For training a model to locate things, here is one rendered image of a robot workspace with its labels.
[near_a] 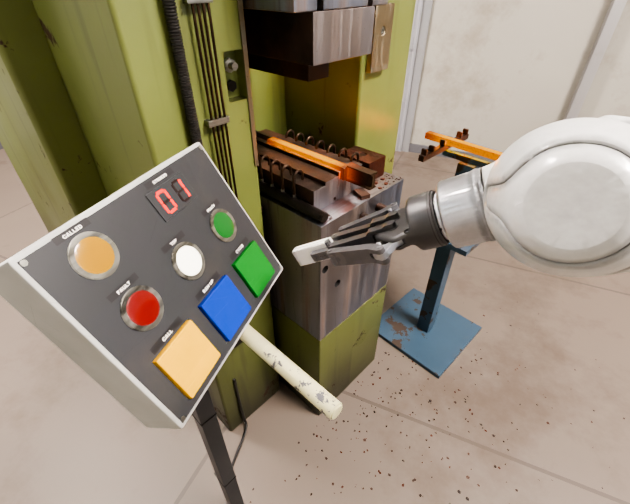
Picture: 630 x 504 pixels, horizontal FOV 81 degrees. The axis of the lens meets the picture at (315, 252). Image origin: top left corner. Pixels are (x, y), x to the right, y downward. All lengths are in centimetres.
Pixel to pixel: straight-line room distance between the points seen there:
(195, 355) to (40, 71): 87
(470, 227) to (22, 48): 106
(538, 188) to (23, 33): 112
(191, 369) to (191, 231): 20
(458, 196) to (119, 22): 60
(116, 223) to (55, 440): 142
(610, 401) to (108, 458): 201
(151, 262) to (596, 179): 47
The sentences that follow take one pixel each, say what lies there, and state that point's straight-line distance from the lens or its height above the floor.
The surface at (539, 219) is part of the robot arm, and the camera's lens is 26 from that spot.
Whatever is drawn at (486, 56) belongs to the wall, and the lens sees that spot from 363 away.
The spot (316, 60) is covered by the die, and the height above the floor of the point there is 128.
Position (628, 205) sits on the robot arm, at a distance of 26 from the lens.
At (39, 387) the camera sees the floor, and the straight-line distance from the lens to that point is 206.
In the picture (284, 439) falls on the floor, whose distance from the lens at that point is 158.
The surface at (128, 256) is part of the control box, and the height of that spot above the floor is 114.
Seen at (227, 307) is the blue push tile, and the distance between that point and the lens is 59.
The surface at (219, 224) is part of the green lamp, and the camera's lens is 62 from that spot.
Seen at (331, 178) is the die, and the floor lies 99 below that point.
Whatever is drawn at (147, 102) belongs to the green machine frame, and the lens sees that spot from 80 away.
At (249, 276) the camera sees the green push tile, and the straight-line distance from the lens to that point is 64.
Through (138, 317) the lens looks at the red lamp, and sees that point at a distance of 51.
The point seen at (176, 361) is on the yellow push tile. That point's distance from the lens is 53.
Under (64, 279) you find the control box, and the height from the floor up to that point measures 116.
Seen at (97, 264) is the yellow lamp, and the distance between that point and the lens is 49.
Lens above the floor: 143
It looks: 38 degrees down
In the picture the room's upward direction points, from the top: straight up
